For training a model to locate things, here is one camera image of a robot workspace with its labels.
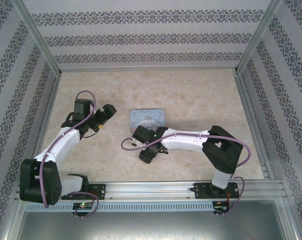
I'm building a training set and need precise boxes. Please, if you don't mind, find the grey metal panel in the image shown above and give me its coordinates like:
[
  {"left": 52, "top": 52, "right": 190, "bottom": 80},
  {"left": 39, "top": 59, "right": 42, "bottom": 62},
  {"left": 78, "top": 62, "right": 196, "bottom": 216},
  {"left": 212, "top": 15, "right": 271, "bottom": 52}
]
[{"left": 14, "top": 211, "right": 298, "bottom": 240}]

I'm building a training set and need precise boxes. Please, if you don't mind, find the aluminium frame beam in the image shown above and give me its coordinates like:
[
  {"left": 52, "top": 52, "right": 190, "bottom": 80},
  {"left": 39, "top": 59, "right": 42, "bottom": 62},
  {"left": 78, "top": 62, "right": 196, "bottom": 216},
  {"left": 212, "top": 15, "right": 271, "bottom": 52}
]
[
  {"left": 282, "top": 198, "right": 302, "bottom": 240},
  {"left": 0, "top": 198, "right": 26, "bottom": 240}
]

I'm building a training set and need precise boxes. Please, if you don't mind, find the aluminium corner post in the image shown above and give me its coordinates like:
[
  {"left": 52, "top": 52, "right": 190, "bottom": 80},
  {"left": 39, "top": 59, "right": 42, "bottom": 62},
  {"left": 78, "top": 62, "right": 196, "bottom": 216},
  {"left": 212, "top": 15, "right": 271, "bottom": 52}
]
[
  {"left": 234, "top": 0, "right": 284, "bottom": 75},
  {"left": 12, "top": 0, "right": 63, "bottom": 77}
]

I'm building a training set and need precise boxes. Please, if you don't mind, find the aluminium side rail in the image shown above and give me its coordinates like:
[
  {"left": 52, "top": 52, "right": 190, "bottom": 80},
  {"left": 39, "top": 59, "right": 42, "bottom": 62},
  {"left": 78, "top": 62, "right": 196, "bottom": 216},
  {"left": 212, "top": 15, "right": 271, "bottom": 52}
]
[
  {"left": 234, "top": 72, "right": 276, "bottom": 181},
  {"left": 24, "top": 73, "right": 63, "bottom": 182}
]

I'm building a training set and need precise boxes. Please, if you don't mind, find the long aluminium mounting rail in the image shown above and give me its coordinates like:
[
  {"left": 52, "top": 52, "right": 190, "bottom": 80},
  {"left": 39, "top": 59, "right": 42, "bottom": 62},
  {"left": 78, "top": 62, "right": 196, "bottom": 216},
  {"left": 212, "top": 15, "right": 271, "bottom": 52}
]
[{"left": 14, "top": 180, "right": 286, "bottom": 201}]

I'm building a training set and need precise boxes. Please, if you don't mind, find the grey slotted cable duct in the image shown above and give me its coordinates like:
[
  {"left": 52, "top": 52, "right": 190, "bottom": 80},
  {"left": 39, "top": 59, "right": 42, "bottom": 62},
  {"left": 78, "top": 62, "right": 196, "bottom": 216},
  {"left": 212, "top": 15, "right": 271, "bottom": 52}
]
[{"left": 24, "top": 200, "right": 215, "bottom": 213}]

